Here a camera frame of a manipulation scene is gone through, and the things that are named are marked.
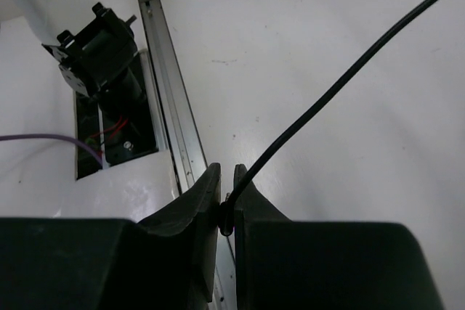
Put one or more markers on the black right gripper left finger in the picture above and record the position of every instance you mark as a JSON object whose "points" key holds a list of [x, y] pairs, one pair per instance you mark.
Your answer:
{"points": [[183, 236]]}

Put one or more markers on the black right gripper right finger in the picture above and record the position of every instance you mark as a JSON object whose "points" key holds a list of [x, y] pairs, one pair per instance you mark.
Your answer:
{"points": [[251, 207]]}

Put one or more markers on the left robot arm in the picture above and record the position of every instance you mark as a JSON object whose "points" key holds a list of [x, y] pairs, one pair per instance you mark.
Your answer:
{"points": [[94, 49]]}

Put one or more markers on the aluminium front rail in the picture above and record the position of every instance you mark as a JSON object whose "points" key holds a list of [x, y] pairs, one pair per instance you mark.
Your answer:
{"points": [[181, 135]]}

